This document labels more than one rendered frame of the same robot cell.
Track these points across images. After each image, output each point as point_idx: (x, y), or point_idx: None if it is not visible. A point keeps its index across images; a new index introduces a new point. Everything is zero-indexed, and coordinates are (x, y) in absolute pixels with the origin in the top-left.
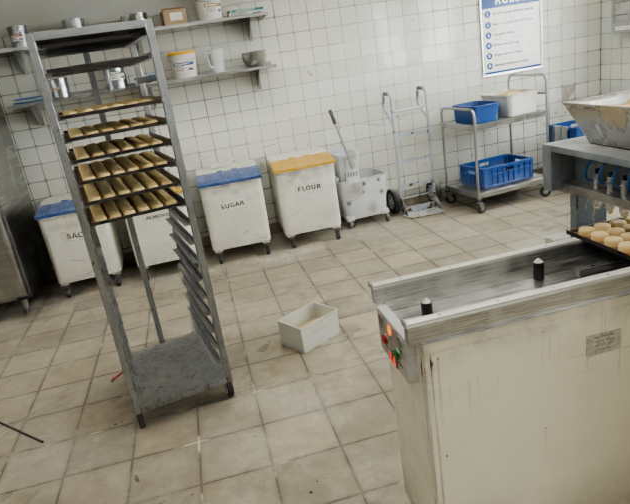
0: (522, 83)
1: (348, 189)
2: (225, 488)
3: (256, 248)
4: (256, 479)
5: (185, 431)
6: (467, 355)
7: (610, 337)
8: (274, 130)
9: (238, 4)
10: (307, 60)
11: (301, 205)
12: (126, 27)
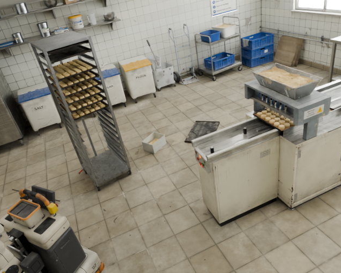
0: (228, 18)
1: (157, 74)
2: (139, 209)
3: (118, 104)
4: (149, 204)
5: (116, 190)
6: (225, 163)
7: (267, 151)
8: (120, 49)
9: None
10: (133, 14)
11: (138, 84)
12: (81, 40)
